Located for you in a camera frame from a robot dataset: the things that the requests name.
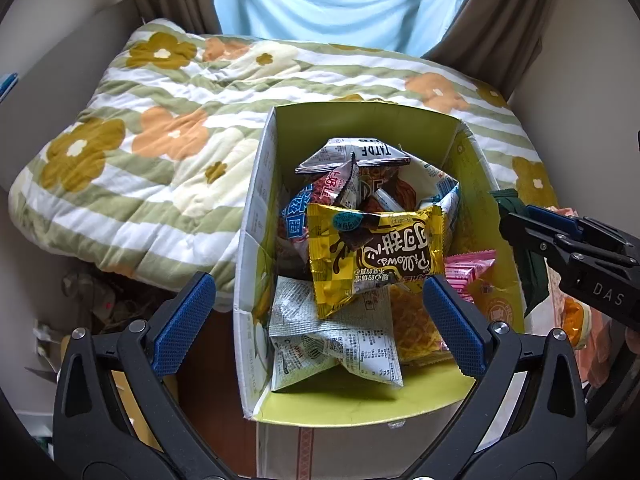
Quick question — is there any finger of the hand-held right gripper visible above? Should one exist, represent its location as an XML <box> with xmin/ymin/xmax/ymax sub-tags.
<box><xmin>499</xmin><ymin>211</ymin><xmax>571</xmax><ymax>263</ymax></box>
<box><xmin>522</xmin><ymin>204</ymin><xmax>588</xmax><ymax>241</ymax></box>

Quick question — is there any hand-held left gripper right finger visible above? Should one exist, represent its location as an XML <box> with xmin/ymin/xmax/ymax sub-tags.
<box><xmin>422</xmin><ymin>275</ymin><xmax>588</xmax><ymax>480</ymax></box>

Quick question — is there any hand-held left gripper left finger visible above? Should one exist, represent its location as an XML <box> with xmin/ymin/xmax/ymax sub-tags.
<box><xmin>52</xmin><ymin>271</ymin><xmax>217</xmax><ymax>480</ymax></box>

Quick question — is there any dark green snack packet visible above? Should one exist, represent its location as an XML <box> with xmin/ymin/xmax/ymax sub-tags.
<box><xmin>489</xmin><ymin>189</ymin><xmax>551</xmax><ymax>317</ymax></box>

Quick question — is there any orange waffle snack packet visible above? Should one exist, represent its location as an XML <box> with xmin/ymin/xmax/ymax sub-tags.
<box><xmin>387</xmin><ymin>285</ymin><xmax>453</xmax><ymax>366</ymax></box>

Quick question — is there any orange and cream snack packet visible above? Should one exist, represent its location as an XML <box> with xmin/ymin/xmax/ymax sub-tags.
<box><xmin>525</xmin><ymin>267</ymin><xmax>593</xmax><ymax>353</ymax></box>

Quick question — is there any pink snack packet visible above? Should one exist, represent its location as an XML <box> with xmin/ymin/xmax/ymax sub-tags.
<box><xmin>442</xmin><ymin>250</ymin><xmax>498</xmax><ymax>306</ymax></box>

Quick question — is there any yellow chocolate snack packet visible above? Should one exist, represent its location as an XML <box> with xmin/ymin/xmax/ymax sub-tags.
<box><xmin>306</xmin><ymin>202</ymin><xmax>446</xmax><ymax>320</ymax></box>

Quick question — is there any grey white snack packet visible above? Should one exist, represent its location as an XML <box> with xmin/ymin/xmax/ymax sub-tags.
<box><xmin>269</xmin><ymin>276</ymin><xmax>405</xmax><ymax>393</ymax></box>

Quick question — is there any brown snack packet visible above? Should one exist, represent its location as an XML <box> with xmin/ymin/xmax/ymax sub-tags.
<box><xmin>357</xmin><ymin>167</ymin><xmax>418</xmax><ymax>213</ymax></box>

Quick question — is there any red and blue snack packet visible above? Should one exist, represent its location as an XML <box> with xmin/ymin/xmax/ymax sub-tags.
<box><xmin>277</xmin><ymin>182</ymin><xmax>331</xmax><ymax>256</ymax></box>

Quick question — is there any white red-print snack packet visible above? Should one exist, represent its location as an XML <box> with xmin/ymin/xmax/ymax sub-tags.
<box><xmin>320</xmin><ymin>157</ymin><xmax>361</xmax><ymax>208</ymax></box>

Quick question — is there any silver black snack packet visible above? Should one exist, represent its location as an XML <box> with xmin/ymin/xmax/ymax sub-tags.
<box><xmin>294</xmin><ymin>137</ymin><xmax>412</xmax><ymax>176</ymax></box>

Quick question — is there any green cardboard box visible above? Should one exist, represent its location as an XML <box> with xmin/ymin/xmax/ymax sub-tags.
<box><xmin>232</xmin><ymin>102</ymin><xmax>528</xmax><ymax>423</ymax></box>

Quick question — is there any dark clutter pile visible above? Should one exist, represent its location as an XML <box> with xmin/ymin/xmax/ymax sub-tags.
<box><xmin>30</xmin><ymin>270</ymin><xmax>156</xmax><ymax>361</ymax></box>

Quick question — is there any floral striped blanket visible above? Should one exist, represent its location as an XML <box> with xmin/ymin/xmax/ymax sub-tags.
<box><xmin>7</xmin><ymin>19</ymin><xmax>558</xmax><ymax>291</ymax></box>

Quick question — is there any light blue curtain sheet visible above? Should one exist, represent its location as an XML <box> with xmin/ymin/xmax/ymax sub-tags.
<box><xmin>207</xmin><ymin>0</ymin><xmax>483</xmax><ymax>56</ymax></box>

